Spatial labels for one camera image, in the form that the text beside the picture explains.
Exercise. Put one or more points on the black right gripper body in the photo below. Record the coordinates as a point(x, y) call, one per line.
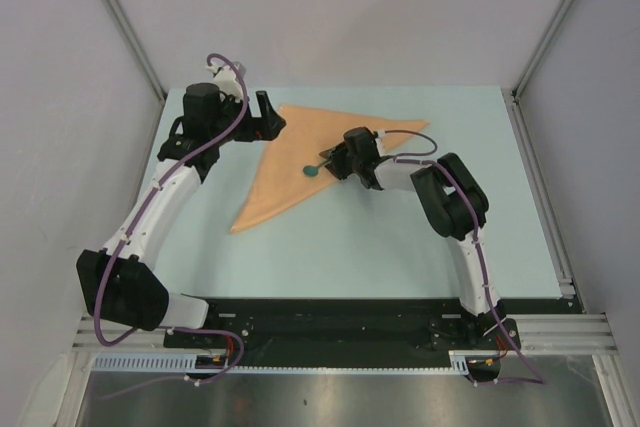
point(348, 163)

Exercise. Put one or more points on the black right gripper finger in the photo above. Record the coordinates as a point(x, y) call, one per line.
point(333, 156)
point(337, 171)

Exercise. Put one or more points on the peach satin napkin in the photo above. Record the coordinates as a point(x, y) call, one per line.
point(280, 183)

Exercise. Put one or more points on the teal plastic spoon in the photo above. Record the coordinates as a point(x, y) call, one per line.
point(314, 170)

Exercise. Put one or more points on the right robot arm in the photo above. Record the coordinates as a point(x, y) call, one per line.
point(455, 207)

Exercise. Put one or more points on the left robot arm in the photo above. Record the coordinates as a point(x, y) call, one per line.
point(118, 282)

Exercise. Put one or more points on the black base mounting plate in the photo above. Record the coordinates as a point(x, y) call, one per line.
point(341, 334)

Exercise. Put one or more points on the left aluminium corner post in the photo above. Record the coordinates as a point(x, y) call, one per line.
point(122, 22)

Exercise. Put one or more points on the aluminium corner post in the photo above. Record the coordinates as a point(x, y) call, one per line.
point(122, 22)
point(542, 47)

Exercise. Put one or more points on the aluminium frame rail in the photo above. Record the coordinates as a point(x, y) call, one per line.
point(548, 219)

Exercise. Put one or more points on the white slotted cable duct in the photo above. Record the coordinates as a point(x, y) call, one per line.
point(171, 363)

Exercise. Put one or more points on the right aluminium corner post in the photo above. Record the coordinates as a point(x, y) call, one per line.
point(542, 47)

